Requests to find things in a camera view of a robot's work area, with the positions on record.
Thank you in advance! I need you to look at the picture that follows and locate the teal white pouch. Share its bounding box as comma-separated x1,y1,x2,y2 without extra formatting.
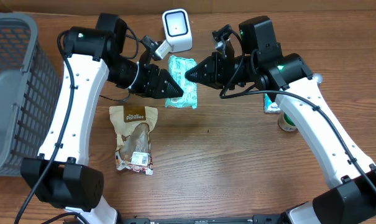
165,55,198,109

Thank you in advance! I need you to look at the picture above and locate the small teal white box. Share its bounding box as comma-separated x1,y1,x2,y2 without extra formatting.
263,93,280,114

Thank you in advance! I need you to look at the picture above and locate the brown snack packet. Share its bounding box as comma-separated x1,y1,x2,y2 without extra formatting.
109,105,158,175

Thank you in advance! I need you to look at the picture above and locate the green lid jar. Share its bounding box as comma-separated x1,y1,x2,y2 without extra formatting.
278,112,297,132

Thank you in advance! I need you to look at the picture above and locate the yellow dish soap bottle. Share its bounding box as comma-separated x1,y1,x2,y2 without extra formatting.
313,73,323,85

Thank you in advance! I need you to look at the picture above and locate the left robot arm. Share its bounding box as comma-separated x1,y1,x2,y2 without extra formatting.
21,13,183,223

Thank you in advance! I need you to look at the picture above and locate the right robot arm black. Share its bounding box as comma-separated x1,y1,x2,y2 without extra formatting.
185,16,376,223

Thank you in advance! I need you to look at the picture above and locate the white barcode scanner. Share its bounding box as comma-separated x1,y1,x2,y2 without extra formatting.
162,8,193,53

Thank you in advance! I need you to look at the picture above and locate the grey plastic shopping basket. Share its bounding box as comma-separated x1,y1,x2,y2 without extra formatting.
0,12,61,177

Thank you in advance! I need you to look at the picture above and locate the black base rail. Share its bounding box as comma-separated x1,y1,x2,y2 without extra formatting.
121,214,288,224

